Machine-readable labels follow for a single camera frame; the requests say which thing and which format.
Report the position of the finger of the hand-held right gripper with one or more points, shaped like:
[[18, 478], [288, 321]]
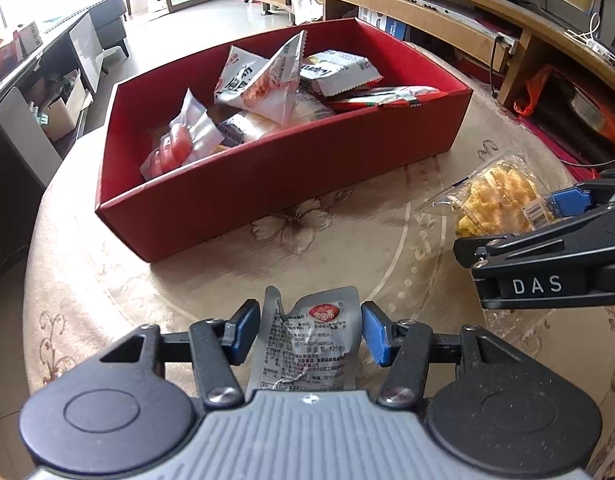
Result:
[[562, 245], [570, 202]]

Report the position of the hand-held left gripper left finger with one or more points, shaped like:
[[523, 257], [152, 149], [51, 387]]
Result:
[[245, 330]]

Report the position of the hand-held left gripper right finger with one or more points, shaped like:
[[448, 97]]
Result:
[[377, 332]]

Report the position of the silver printed snack packet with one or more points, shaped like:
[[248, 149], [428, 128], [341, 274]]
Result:
[[307, 355]]

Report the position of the clear yellow snack packet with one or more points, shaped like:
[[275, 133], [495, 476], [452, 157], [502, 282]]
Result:
[[492, 195]]

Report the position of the red cardboard box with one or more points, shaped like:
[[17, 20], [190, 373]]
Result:
[[287, 185]]

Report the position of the pink sausage packet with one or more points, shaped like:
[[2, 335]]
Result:
[[172, 147]]

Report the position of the clear bun packet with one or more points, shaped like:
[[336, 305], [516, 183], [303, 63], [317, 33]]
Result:
[[307, 107]]

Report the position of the orange plastic bag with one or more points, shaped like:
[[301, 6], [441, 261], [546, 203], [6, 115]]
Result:
[[532, 92]]

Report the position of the white power strip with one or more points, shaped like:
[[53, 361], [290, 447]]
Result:
[[600, 46]]

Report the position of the red striped snack packet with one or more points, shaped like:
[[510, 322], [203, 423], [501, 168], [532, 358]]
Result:
[[387, 97]]

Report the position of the wooden television cabinet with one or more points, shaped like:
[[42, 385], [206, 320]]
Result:
[[437, 17]]

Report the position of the large white red snack packet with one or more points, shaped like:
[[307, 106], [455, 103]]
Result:
[[252, 85]]

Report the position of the blue white carton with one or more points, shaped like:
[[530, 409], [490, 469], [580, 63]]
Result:
[[387, 25]]

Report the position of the white green snack packet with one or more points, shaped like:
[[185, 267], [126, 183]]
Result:
[[337, 75]]

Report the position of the dark long cabinet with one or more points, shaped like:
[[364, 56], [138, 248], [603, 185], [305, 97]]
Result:
[[7, 185]]

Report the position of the open cardboard box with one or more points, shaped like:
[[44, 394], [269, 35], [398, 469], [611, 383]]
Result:
[[62, 115]]

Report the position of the white shopping bag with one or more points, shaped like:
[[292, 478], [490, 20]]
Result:
[[307, 10]]

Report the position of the dark grey sofa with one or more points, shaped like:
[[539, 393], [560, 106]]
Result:
[[110, 20]]

